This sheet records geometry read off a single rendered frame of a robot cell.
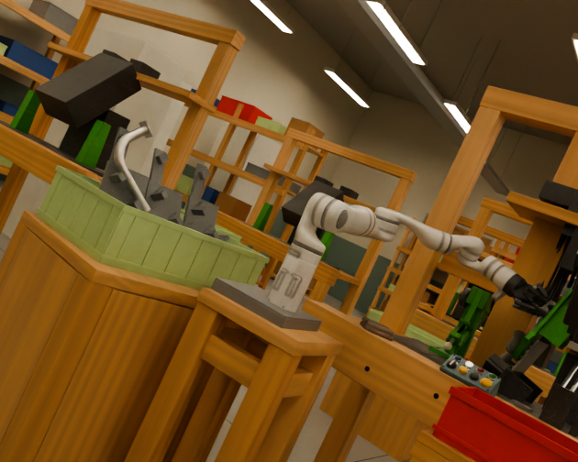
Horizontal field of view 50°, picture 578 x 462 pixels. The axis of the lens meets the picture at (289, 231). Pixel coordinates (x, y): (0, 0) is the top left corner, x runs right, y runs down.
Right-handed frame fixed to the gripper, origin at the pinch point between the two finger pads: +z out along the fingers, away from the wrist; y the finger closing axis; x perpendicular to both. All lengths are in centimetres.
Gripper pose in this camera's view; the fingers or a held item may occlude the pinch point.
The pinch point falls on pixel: (546, 310)
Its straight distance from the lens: 211.8
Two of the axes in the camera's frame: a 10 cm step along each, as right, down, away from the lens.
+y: 7.9, -4.0, 4.7
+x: -0.5, 7.1, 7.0
